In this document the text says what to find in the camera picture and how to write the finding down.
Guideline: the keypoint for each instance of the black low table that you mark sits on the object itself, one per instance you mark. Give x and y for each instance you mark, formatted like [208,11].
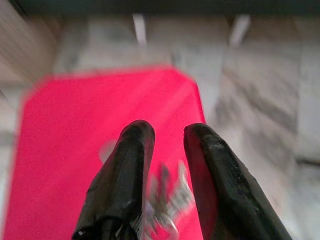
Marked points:
[175,5]

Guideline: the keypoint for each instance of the red plastic stool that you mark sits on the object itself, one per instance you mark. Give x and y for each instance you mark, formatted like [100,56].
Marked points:
[75,125]

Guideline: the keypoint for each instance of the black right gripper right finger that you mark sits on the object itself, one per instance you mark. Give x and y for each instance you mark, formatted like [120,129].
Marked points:
[230,180]

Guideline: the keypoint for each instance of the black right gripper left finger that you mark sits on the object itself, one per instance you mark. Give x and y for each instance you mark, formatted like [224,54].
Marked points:
[122,175]

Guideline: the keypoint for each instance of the silver key bunch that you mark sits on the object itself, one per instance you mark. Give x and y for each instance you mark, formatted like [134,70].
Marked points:
[170,200]

